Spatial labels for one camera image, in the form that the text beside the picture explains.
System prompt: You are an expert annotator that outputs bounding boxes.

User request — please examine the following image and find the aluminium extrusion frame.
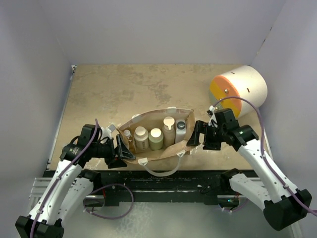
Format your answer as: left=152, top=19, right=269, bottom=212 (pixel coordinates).
left=29, top=178, right=52, bottom=209

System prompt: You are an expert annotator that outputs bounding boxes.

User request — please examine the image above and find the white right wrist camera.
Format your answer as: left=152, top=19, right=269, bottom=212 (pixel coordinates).
left=207, top=105, right=217, bottom=128

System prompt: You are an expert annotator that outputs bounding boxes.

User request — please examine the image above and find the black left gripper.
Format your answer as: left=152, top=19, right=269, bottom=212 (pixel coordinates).
left=91, top=134, right=135, bottom=168

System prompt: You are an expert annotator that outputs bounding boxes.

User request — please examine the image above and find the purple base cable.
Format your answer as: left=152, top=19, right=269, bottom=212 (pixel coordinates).
left=219, top=193, right=250, bottom=213
left=83, top=183, right=134, bottom=220

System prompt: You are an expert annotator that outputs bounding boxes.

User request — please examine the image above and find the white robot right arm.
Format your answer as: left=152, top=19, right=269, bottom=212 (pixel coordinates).
left=187, top=107, right=312, bottom=231

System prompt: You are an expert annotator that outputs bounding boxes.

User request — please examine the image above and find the white rectangular bottle grey cap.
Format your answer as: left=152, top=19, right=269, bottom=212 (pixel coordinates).
left=175, top=119, right=186, bottom=144

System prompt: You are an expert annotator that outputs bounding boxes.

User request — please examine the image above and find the pale green lotion bottle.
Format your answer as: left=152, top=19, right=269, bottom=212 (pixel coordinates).
left=149, top=128, right=163, bottom=150

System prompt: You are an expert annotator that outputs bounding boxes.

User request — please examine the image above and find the cream lidded jar bottle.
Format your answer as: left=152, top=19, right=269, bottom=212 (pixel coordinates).
left=134, top=126, right=149, bottom=150

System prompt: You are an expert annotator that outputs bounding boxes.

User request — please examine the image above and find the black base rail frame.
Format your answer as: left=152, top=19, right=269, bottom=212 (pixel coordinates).
left=43, top=170, right=263, bottom=206

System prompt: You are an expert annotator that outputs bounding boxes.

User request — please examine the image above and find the brown burlap canvas bag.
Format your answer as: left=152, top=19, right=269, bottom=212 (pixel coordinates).
left=117, top=107, right=195, bottom=177

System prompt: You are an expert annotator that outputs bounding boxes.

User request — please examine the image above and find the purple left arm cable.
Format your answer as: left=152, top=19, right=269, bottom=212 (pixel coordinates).
left=29, top=118, right=100, bottom=238

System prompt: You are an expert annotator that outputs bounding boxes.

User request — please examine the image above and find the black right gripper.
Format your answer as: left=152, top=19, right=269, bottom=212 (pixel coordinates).
left=187, top=119, right=226, bottom=150

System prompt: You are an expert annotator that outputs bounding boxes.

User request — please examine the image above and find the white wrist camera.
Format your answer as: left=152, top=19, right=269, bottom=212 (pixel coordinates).
left=207, top=105, right=217, bottom=128
left=101, top=124, right=116, bottom=139

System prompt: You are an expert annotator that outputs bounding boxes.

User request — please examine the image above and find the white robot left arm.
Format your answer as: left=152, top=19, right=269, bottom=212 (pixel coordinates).
left=15, top=127, right=136, bottom=238

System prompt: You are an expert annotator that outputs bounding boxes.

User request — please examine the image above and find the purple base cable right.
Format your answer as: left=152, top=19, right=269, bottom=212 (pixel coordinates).
left=219, top=193, right=250, bottom=213

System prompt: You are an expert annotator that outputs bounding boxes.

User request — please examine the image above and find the white cylinder orange yellow end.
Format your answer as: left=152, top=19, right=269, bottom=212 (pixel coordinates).
left=209, top=65, right=267, bottom=108

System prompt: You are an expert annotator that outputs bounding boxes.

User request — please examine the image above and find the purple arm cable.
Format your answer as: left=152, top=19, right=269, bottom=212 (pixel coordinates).
left=212, top=96, right=317, bottom=216
left=29, top=118, right=100, bottom=238

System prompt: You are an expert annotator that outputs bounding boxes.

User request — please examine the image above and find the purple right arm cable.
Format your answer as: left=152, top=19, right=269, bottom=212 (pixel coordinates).
left=212, top=96, right=317, bottom=216

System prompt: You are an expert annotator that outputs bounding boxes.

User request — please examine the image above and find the beige pump dispenser bottle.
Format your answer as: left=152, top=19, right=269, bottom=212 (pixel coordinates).
left=162, top=117, right=175, bottom=147

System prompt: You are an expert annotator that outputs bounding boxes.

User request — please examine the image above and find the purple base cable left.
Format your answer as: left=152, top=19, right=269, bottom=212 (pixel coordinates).
left=83, top=183, right=134, bottom=220

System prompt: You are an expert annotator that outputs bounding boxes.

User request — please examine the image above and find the small clear amber bottle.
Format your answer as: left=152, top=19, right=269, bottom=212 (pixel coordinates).
left=123, top=129, right=135, bottom=153

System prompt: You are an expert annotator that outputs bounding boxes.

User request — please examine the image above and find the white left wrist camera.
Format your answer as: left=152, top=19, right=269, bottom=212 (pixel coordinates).
left=101, top=124, right=116, bottom=139

